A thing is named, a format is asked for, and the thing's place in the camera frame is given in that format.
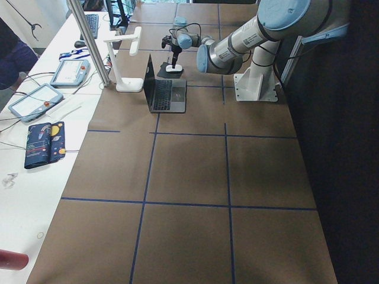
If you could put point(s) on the teach pendant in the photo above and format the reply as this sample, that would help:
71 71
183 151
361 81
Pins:
70 73
36 103

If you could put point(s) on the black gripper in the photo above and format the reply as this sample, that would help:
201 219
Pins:
176 51

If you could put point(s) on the grey laptop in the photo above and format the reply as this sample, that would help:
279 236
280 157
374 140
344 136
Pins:
164 95

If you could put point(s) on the teach pendant far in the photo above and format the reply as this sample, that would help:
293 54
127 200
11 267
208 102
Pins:
70 73

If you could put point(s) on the dark space pattern pouch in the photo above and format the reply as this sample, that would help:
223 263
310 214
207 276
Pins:
45 144

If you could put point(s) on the white computer mouse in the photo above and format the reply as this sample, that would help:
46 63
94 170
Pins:
173 69

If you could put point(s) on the aluminium frame post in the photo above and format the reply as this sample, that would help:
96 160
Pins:
80 18

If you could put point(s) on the black keyboard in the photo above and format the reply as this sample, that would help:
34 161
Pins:
93 23

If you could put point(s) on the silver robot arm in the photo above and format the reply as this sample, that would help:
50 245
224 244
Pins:
316 22

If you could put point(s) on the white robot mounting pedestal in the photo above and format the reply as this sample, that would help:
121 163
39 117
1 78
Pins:
257 83

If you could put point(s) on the teach pendant near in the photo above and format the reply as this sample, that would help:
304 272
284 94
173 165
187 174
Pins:
36 103

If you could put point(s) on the red cylinder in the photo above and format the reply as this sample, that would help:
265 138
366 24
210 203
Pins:
13 261

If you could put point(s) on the black computer mouse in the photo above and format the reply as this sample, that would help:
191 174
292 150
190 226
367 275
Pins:
79 44

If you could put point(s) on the person in dark clothes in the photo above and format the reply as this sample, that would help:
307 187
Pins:
16 57

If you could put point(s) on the black mouse pad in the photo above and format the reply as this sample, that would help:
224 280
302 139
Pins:
168 72

